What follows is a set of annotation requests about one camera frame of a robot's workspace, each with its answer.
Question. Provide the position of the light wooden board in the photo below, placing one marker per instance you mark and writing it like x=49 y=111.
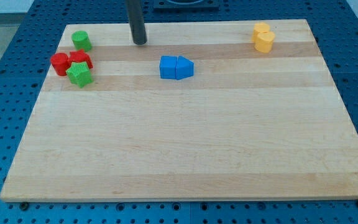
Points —
x=245 y=126

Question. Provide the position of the blue pentagon block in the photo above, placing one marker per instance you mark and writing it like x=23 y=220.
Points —
x=184 y=68

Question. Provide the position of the blue cube block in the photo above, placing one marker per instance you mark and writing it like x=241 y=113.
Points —
x=167 y=67

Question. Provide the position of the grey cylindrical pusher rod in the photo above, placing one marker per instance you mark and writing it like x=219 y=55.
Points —
x=136 y=21

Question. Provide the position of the green star block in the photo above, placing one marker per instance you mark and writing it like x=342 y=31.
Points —
x=79 y=74

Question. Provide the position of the yellow heart block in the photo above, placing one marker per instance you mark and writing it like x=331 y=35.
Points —
x=264 y=41

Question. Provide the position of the red star block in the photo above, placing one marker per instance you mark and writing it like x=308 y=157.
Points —
x=80 y=56

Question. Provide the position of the green cylinder block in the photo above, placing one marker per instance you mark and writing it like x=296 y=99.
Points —
x=81 y=40

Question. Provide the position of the red cylinder block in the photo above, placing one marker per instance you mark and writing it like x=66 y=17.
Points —
x=59 y=62

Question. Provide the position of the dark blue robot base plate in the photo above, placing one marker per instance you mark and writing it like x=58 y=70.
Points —
x=184 y=5

